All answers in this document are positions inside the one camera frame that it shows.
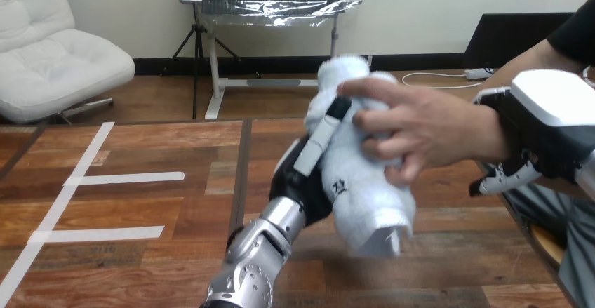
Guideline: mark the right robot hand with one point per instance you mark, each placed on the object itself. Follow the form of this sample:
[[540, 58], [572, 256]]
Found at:
[[544, 129]]

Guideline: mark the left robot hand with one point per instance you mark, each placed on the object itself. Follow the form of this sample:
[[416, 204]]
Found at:
[[297, 185]]

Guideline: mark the person's hand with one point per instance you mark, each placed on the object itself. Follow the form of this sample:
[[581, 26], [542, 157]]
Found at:
[[432, 124]]

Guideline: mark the white towel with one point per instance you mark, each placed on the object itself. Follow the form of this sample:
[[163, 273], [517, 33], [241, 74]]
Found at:
[[367, 203]]

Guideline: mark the person's forearm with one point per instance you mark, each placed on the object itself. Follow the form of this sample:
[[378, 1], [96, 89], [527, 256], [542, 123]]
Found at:
[[525, 66]]

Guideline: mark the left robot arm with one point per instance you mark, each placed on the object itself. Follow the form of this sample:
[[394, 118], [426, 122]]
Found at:
[[260, 250]]

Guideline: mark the person's body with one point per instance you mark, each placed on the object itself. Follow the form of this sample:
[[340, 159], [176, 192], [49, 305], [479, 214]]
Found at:
[[574, 245]]

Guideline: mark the white power strip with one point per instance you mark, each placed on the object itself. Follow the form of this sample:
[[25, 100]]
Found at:
[[479, 73]]

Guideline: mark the dark screen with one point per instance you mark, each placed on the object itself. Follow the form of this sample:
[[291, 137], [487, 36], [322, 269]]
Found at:
[[511, 38]]

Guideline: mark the brown wooden seat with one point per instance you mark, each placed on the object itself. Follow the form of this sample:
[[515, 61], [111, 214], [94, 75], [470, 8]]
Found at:
[[548, 245]]

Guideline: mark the white desk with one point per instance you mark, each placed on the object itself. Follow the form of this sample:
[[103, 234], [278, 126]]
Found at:
[[216, 82]]

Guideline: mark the black tripod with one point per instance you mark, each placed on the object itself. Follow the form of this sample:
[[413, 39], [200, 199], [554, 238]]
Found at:
[[199, 41]]

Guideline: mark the white cushioned chair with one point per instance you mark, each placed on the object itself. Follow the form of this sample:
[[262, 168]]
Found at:
[[51, 64]]

